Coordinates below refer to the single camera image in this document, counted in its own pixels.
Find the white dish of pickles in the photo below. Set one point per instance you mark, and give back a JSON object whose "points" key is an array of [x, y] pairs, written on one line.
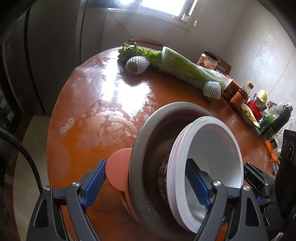
{"points": [[248, 115]]}

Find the red tissue box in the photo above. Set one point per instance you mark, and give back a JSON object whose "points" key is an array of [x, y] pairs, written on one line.
{"points": [[256, 112]]}

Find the small steel bowl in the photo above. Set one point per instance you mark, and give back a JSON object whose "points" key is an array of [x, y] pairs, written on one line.
{"points": [[258, 103]]}

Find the pink bear-shaped plate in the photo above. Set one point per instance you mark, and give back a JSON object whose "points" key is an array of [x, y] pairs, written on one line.
{"points": [[117, 173]]}

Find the steel mixing bowl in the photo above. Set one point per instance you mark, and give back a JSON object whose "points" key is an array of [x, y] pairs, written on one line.
{"points": [[152, 145]]}

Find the clear jar black lid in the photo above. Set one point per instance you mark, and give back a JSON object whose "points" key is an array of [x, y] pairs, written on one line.
{"points": [[208, 60]]}

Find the foam-netted fruit right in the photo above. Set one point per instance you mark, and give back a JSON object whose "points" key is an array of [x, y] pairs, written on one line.
{"points": [[212, 89]]}

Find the curved wooden chair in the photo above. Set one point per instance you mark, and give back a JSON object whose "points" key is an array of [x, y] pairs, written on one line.
{"points": [[146, 42]]}

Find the yellow plastic juicer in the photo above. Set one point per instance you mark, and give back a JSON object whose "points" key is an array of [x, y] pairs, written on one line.
{"points": [[262, 95]]}

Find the small packet on table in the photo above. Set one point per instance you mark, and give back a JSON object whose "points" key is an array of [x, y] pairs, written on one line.
{"points": [[274, 168]]}

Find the grey refrigerator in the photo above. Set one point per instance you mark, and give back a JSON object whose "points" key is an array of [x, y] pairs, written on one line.
{"points": [[43, 47]]}

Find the foam-netted fruit left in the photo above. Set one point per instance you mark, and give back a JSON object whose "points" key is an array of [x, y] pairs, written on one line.
{"points": [[137, 65]]}

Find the large white noodle cup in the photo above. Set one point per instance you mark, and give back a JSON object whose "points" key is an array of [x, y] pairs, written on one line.
{"points": [[213, 147]]}

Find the yellow shell-shaped plate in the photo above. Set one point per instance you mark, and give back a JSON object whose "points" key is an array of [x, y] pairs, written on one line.
{"points": [[123, 199]]}

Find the brown sauce bottle yellow cap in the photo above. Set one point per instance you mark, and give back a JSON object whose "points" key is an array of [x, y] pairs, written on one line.
{"points": [[241, 95]]}

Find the red chili sauce jar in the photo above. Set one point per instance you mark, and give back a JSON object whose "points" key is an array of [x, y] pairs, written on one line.
{"points": [[231, 90]]}

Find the green liquid plastic bottle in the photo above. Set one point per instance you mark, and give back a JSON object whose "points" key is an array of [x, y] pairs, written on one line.
{"points": [[272, 114]]}

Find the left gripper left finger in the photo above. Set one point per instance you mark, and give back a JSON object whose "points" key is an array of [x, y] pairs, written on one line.
{"points": [[47, 222]]}

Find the bright window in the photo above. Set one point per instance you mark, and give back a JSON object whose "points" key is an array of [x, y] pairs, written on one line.
{"points": [[179, 10]]}

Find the black thermos flask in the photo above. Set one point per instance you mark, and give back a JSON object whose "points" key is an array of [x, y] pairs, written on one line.
{"points": [[281, 119]]}

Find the wrapped napa cabbage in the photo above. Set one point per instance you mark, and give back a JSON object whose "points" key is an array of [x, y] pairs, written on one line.
{"points": [[177, 65]]}

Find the orange carrot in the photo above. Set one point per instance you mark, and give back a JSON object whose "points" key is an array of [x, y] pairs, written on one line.
{"points": [[271, 151]]}

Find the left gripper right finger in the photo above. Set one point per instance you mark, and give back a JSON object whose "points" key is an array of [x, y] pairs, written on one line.
{"points": [[238, 206]]}

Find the dark glass cup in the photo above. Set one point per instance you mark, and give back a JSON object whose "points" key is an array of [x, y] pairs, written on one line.
{"points": [[269, 135]]}

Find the foam-netted fruit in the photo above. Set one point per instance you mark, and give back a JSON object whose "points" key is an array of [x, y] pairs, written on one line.
{"points": [[212, 89], [137, 65]]}

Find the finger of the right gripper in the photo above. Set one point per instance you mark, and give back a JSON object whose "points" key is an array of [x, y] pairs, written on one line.
{"points": [[264, 187]]}

